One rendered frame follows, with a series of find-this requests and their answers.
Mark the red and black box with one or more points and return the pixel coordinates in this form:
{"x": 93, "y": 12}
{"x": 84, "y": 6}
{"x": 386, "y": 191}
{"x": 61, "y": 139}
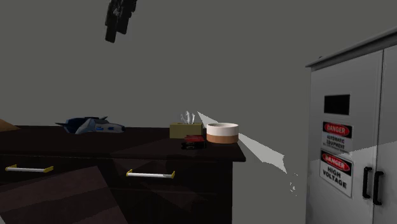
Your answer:
{"x": 193, "y": 141}

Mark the grey electrical cabinet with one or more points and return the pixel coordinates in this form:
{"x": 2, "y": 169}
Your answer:
{"x": 344, "y": 149}

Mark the dark brown chest of drawers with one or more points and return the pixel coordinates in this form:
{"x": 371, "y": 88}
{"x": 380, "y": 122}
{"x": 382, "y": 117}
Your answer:
{"x": 62, "y": 145}

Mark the tan wedge-shaped object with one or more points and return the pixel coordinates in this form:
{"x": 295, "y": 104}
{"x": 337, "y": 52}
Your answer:
{"x": 6, "y": 126}

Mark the olive tissue box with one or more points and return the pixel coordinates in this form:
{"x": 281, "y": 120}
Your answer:
{"x": 183, "y": 129}

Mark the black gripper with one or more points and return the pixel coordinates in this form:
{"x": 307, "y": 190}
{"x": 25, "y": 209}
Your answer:
{"x": 124, "y": 4}

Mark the blue grey toy spaceship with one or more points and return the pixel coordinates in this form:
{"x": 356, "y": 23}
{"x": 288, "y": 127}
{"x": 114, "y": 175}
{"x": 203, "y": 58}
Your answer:
{"x": 93, "y": 125}

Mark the white and brown bowl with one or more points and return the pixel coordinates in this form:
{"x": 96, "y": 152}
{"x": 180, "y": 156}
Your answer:
{"x": 222, "y": 132}

